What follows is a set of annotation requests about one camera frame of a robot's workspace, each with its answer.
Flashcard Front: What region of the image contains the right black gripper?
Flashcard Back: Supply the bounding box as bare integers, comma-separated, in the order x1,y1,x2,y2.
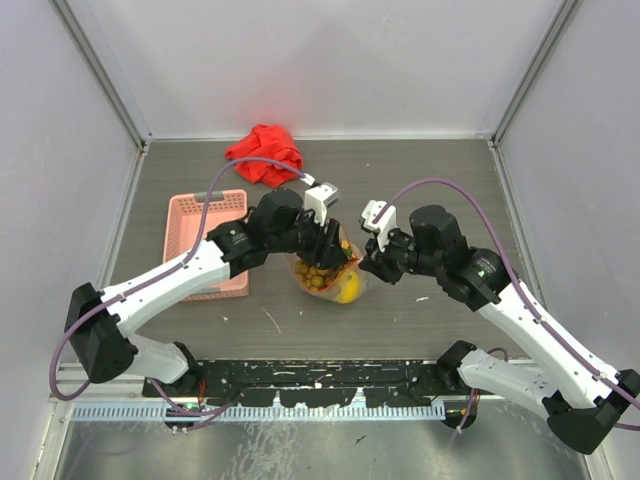
359,222,443,285

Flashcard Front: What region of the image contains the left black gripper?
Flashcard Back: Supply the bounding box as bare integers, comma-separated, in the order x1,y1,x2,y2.
268,205,348,269

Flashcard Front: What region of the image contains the yellow pear fruit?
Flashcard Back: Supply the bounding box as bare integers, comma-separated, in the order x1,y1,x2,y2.
334,271,361,304

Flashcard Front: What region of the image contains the clear zip top bag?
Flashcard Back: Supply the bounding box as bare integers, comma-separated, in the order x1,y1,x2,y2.
285,227,382,304

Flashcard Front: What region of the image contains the bunch of brown longans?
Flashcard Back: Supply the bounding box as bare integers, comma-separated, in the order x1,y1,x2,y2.
294,260,339,292

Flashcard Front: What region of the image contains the pink perforated plastic basket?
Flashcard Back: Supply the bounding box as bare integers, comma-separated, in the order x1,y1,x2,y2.
162,189,249,302

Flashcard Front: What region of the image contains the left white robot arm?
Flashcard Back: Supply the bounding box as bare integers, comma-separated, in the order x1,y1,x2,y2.
65,183,347,396

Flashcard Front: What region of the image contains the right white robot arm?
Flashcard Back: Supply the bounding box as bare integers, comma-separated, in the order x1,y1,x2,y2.
360,200,639,455

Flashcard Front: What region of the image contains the crumpled red cloth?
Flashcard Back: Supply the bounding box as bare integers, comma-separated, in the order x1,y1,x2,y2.
225,124,303,189

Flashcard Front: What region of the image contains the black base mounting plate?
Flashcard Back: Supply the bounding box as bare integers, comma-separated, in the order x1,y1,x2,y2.
162,360,470,408

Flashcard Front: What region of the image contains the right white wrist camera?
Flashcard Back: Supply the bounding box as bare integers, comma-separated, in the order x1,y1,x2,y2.
360,200,397,252

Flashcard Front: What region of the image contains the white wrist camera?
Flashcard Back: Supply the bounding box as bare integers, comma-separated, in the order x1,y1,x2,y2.
301,173,340,226
360,200,397,252

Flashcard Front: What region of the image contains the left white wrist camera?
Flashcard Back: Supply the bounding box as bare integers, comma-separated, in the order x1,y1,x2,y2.
301,173,340,226

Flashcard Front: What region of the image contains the grey slotted cable duct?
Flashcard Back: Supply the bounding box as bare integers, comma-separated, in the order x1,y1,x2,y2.
69,400,446,422

